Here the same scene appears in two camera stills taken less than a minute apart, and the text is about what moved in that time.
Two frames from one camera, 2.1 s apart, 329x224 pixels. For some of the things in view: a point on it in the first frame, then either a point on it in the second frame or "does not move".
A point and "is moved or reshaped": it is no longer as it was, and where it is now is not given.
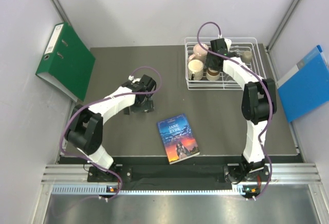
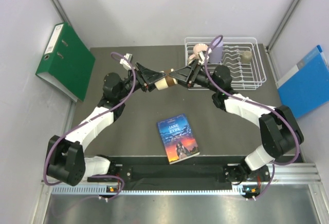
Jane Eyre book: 177,138 does not move
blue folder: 306,87 does not move
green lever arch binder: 68,62 does not move
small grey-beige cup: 247,56 does not move
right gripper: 208,62 → 183,76
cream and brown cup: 212,74 is moved or reshaped
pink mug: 199,53 does not move
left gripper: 147,106 → 149,77
